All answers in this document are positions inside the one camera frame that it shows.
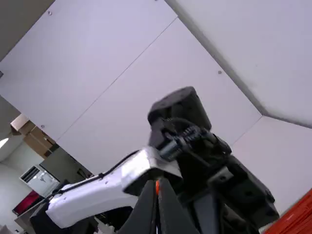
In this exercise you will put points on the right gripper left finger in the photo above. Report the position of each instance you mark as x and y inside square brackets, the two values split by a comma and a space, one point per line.
[141, 214]

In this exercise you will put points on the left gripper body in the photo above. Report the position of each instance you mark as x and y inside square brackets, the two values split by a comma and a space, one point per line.
[219, 175]

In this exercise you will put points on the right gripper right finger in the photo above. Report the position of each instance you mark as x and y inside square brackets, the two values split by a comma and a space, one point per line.
[173, 214]

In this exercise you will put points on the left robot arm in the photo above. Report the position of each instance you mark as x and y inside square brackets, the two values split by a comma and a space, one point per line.
[97, 195]

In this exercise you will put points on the white air conditioner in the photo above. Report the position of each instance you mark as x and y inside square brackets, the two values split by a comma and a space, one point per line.
[39, 179]

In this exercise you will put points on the brown cardboard box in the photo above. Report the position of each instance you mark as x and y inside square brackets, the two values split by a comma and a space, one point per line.
[34, 134]

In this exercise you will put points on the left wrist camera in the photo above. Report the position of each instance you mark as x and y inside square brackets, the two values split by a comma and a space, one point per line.
[170, 150]

